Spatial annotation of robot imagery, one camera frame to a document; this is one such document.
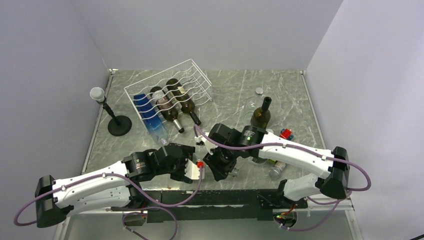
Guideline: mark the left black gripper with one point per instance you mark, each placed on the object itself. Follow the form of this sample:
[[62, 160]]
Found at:
[[188, 153]]

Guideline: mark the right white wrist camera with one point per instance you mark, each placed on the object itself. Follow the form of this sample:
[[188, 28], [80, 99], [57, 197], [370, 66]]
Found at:
[[202, 141]]

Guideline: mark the labelled dark wine bottle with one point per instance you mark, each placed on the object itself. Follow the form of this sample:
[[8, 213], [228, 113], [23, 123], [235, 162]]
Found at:
[[166, 107]]

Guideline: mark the olive green wine bottle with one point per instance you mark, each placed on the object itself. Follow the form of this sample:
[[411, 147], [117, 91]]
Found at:
[[262, 115]]

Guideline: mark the black microphone on stand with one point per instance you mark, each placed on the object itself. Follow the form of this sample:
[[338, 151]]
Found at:
[[118, 125]]

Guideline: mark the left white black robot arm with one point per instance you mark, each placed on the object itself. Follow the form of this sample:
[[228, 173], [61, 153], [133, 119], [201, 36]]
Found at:
[[116, 185]]

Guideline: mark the glitter filled tube bottle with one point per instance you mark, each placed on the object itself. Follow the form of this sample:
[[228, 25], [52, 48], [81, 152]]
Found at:
[[276, 170]]

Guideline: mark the dark green wine bottle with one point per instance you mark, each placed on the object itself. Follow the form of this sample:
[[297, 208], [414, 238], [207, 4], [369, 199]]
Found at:
[[181, 95]]

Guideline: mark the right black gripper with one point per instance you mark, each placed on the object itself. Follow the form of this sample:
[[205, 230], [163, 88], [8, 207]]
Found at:
[[220, 170]]

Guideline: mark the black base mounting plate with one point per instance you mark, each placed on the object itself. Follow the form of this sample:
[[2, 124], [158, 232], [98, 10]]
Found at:
[[260, 204]]

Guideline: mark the clear bottle silver cap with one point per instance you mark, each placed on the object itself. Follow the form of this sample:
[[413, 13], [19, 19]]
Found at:
[[251, 104]]

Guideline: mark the small clear round bottle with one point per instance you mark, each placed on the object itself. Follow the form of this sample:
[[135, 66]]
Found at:
[[258, 160]]

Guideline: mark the blue glass bottle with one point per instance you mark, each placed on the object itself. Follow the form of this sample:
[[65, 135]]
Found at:
[[150, 118]]

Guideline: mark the white wire wine rack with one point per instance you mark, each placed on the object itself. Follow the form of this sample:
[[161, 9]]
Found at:
[[189, 75]]

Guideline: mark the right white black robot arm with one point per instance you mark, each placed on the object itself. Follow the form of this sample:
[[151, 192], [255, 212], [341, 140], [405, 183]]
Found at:
[[328, 169]]

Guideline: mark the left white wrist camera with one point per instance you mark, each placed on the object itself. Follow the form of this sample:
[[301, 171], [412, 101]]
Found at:
[[195, 170]]

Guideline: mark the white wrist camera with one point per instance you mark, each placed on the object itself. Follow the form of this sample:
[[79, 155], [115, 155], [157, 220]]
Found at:
[[195, 170], [202, 141]]

